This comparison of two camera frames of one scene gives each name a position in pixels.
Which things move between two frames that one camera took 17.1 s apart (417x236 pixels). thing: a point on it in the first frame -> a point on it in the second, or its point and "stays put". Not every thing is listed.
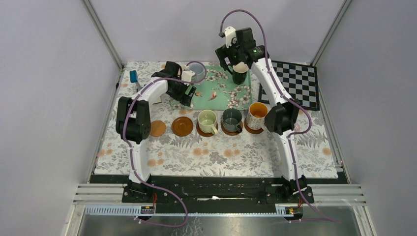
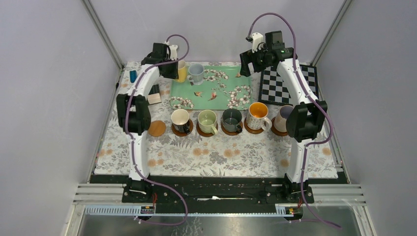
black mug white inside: x=239 y=72 -> x=180 y=120
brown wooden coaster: x=205 y=134 stays put
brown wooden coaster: x=254 y=131 stays put
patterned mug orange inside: x=255 y=117 stays put
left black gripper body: x=178 y=93 -> x=169 y=70
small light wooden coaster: x=157 y=128 stays put
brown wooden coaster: x=182 y=126 stays put
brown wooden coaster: x=231 y=133 stays put
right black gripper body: x=231 y=52 -> x=258 y=59
